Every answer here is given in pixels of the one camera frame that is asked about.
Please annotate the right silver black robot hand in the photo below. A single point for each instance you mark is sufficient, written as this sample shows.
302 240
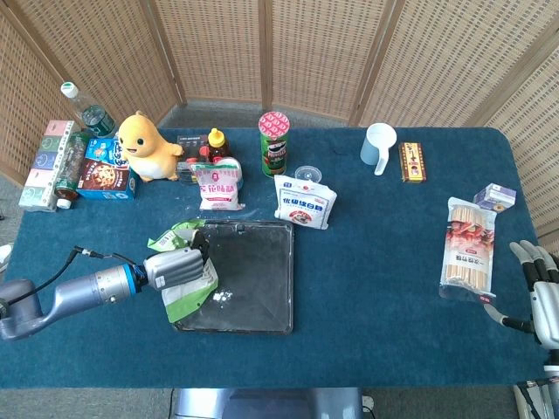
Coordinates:
546 310

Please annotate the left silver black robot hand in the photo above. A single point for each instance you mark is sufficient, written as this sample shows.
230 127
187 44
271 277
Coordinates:
174 270

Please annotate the green snack bag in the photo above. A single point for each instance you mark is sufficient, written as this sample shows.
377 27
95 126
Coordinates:
185 299

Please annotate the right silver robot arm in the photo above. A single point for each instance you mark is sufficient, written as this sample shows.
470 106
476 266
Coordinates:
551 384

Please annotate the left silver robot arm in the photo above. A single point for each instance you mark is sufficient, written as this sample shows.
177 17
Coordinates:
74 297

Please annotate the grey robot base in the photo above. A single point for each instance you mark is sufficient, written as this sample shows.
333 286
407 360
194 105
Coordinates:
266 403

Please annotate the black baking tray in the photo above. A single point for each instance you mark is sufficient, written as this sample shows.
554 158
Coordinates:
253 279

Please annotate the pink white seasoning bag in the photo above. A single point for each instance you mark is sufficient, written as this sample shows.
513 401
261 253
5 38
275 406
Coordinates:
217 185

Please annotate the bamboo skewer pack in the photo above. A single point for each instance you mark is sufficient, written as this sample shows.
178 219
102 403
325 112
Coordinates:
469 249

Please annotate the blue cookie box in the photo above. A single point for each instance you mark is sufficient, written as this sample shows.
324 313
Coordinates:
107 176

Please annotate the yellow plush dinosaur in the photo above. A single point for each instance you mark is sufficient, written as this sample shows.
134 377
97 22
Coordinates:
146 150

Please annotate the purple white small carton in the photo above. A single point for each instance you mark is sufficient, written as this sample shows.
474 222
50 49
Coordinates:
495 196

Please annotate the dark box behind bottle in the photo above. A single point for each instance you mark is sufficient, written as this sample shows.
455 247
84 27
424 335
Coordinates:
190 146

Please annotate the honey bottle yellow cap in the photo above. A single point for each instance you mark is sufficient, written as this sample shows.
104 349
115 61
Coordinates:
218 147

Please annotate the white blue sugar bag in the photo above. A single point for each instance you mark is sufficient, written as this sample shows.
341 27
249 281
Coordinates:
303 203

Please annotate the green tea bottle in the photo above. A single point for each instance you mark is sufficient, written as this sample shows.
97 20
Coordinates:
70 168

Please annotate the green Pringles can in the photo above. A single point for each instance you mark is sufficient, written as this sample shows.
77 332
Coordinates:
274 148

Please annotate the clear round plastic lid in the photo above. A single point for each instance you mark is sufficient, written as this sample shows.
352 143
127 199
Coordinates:
308 173

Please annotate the pastel tissue pack stack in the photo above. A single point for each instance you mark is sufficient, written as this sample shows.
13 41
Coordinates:
43 166

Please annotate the white shoe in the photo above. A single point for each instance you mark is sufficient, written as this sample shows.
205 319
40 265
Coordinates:
5 257

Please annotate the clear water bottle white cap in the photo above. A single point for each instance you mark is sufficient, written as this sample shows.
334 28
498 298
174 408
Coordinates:
94 115

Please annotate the dark blue tablecloth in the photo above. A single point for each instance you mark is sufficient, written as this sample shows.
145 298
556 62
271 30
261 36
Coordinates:
358 305

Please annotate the yellow red rectangular box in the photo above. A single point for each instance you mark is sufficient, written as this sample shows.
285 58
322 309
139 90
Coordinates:
412 161

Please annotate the wicker folding screen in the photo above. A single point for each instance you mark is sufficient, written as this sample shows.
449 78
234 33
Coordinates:
218 43

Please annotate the light blue measuring scoop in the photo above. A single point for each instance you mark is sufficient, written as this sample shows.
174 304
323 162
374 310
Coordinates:
375 144

